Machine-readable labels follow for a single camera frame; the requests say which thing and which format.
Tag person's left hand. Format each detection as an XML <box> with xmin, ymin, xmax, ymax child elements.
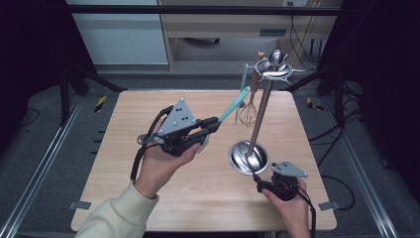
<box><xmin>133</xmin><ymin>118</ymin><xmax>201</xmax><ymax>199</ymax></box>

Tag teal handle silicone spatula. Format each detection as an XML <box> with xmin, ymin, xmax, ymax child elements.
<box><xmin>197</xmin><ymin>86</ymin><xmax>252</xmax><ymax>154</ymax></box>

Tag black metal stand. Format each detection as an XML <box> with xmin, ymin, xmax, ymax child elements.
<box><xmin>58</xmin><ymin>63</ymin><xmax>128</xmax><ymax>127</ymax></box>
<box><xmin>280</xmin><ymin>62</ymin><xmax>346</xmax><ymax>128</ymax></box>

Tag person's right hand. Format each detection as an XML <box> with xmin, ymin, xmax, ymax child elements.
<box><xmin>262</xmin><ymin>178</ymin><xmax>311</xmax><ymax>238</ymax></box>

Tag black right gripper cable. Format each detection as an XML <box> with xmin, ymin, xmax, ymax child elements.
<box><xmin>295</xmin><ymin>187</ymin><xmax>317</xmax><ymax>238</ymax></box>

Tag wooden handle wire whisk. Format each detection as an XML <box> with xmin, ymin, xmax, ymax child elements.
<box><xmin>238</xmin><ymin>51</ymin><xmax>265</xmax><ymax>128</ymax></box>

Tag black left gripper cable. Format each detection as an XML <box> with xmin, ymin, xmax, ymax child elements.
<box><xmin>130</xmin><ymin>104</ymin><xmax>174</xmax><ymax>182</ymax></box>

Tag black horizontal frame bar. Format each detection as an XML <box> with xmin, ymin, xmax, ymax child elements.
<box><xmin>65</xmin><ymin>4</ymin><xmax>341</xmax><ymax>16</ymax></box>

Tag black hanging desk cables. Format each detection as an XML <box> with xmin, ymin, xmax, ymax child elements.
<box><xmin>288</xmin><ymin>1</ymin><xmax>321</xmax><ymax>68</ymax></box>

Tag aluminium floor rail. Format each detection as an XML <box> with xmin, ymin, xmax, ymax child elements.
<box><xmin>321</xmin><ymin>97</ymin><xmax>399</xmax><ymax>238</ymax></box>
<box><xmin>0</xmin><ymin>95</ymin><xmax>83</xmax><ymax>238</ymax></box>

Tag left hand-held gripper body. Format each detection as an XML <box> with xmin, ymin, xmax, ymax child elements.
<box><xmin>157</xmin><ymin>97</ymin><xmax>200</xmax><ymax>157</ymax></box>

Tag light wooden desk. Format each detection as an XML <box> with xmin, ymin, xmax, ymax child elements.
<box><xmin>157</xmin><ymin>0</ymin><xmax>343</xmax><ymax>70</ymax></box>

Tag black curtain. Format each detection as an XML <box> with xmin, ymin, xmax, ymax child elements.
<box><xmin>0</xmin><ymin>0</ymin><xmax>97</xmax><ymax>157</ymax></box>
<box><xmin>316</xmin><ymin>0</ymin><xmax>420</xmax><ymax>199</ymax></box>

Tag white cabinet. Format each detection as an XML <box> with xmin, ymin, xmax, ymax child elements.
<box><xmin>65</xmin><ymin>0</ymin><xmax>169</xmax><ymax>65</ymax></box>

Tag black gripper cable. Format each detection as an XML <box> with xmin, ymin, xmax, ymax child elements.
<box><xmin>130</xmin><ymin>104</ymin><xmax>174</xmax><ymax>182</ymax></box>
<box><xmin>295</xmin><ymin>187</ymin><xmax>317</xmax><ymax>238</ymax></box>

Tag yellow black hazard tape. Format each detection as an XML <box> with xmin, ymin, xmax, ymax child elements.
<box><xmin>305</xmin><ymin>96</ymin><xmax>325</xmax><ymax>112</ymax></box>
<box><xmin>94</xmin><ymin>95</ymin><xmax>108</xmax><ymax>113</ymax></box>

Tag metal utensil stand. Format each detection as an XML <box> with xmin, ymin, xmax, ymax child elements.
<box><xmin>228</xmin><ymin>49</ymin><xmax>305</xmax><ymax>177</ymax></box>

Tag black floor cable bundle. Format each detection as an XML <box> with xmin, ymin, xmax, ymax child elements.
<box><xmin>308</xmin><ymin>82</ymin><xmax>365</xmax><ymax>212</ymax></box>

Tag grey table edge bracket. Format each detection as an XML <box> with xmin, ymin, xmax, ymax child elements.
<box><xmin>318</xmin><ymin>200</ymin><xmax>341</xmax><ymax>211</ymax></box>
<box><xmin>68</xmin><ymin>200</ymin><xmax>92</xmax><ymax>211</ymax></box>

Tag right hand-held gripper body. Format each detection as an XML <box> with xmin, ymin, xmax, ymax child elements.
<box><xmin>268</xmin><ymin>161</ymin><xmax>309</xmax><ymax>201</ymax></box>

